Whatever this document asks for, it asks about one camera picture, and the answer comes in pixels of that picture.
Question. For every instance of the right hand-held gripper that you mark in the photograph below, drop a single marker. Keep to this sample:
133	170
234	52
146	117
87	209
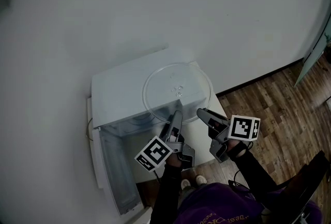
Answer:
243	128

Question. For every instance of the frosted glass door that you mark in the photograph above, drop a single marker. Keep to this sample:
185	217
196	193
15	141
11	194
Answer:
314	54

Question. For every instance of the person's left forearm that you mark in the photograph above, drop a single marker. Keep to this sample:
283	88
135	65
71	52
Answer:
166	189

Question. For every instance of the person's white shoe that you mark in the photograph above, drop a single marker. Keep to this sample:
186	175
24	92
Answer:
201	179
185	183

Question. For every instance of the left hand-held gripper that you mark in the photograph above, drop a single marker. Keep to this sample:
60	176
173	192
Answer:
154	153

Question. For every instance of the person's right forearm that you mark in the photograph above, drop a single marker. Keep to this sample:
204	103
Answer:
249	168

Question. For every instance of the dark baseboard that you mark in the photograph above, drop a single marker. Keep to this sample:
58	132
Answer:
261	78

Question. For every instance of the person's purple top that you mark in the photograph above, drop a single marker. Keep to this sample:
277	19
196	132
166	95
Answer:
219	205

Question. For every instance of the white microwave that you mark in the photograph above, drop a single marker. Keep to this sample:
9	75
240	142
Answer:
116	88

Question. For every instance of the clear glass turntable plate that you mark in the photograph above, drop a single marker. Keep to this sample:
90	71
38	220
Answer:
178	76

